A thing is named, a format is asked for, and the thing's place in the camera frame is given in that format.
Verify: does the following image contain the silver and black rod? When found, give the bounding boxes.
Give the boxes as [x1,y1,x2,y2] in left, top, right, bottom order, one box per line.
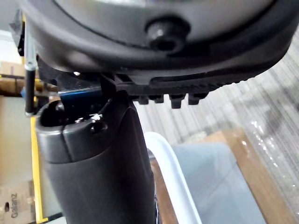
[24,32,37,117]

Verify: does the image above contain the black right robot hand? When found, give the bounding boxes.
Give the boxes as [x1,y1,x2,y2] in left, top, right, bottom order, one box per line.
[20,0,299,224]

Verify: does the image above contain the plain brown cardboard box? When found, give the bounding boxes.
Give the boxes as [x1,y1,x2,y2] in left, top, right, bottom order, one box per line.
[0,60,27,95]

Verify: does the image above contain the translucent bin with white rim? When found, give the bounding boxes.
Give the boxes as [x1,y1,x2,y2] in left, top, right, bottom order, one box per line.
[142,132,260,224]

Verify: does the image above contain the yellow metal shelf frame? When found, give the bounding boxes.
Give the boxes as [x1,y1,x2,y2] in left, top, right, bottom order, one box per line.
[21,13,50,222]

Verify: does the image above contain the Galanz printed cardboard box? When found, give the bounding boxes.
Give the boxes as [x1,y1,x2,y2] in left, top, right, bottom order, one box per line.
[0,179,38,224]

